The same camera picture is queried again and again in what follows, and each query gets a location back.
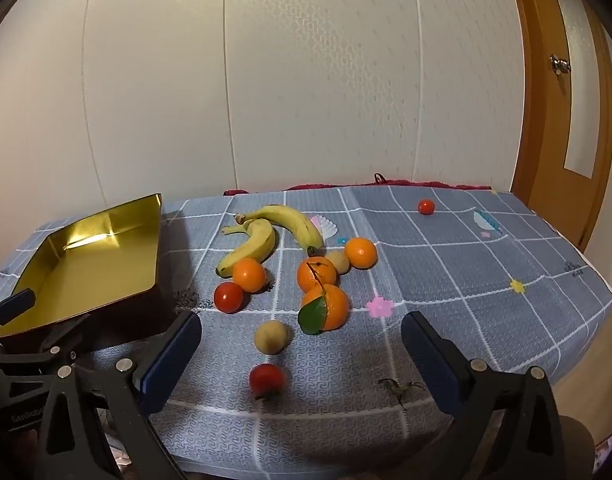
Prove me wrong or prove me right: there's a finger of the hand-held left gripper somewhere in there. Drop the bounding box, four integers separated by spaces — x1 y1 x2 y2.
0 312 94 361
0 289 37 333

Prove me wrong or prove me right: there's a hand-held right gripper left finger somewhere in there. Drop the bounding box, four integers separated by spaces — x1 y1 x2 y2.
34 309 203 480

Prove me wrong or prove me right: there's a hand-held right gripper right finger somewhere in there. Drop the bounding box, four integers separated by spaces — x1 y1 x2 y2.
401 311 567 480

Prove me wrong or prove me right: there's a gold metal tin tray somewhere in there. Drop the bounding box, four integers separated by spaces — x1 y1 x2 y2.
0 192 179 356

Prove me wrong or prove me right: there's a tan longan fruit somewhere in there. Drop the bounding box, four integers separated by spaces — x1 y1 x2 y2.
254 321 290 356
325 251 351 276

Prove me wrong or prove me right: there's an orange with green leaf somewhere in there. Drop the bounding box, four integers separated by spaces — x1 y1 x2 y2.
298 283 351 336

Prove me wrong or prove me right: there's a plain orange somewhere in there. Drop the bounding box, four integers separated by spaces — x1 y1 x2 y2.
232 258 267 294
344 237 378 270

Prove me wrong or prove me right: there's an orange with stem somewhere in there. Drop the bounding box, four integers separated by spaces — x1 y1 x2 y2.
297 256 338 293

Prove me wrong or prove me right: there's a yellow banana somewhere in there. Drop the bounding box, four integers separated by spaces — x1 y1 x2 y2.
235 204 327 257
215 217 277 278

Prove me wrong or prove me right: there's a dried green stem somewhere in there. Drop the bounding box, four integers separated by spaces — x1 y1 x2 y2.
377 377 427 411

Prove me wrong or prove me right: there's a dark red blanket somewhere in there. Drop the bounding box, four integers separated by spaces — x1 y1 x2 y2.
222 172 493 197

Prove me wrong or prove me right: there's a wooden door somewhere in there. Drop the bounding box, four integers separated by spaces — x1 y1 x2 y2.
503 0 612 253

